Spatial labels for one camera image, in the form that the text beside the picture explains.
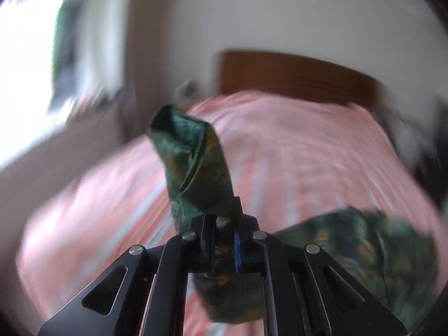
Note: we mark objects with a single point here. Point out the window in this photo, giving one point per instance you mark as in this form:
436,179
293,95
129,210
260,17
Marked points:
24,52

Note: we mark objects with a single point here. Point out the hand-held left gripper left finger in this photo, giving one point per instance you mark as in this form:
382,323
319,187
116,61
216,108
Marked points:
211,248

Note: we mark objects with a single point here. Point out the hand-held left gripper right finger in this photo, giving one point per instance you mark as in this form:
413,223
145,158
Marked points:
238,252

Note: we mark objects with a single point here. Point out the black jacket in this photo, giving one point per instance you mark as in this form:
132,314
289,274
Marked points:
416,140

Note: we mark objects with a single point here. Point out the green patterned garment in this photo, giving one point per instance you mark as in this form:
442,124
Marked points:
196,161

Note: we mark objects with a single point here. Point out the brown wooden headboard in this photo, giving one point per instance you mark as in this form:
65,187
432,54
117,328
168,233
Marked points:
297,73

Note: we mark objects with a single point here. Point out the white window seat cabinet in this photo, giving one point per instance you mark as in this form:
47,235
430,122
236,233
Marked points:
52,140

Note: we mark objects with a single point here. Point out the pink striped bed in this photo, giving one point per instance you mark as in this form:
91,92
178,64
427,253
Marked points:
297,154

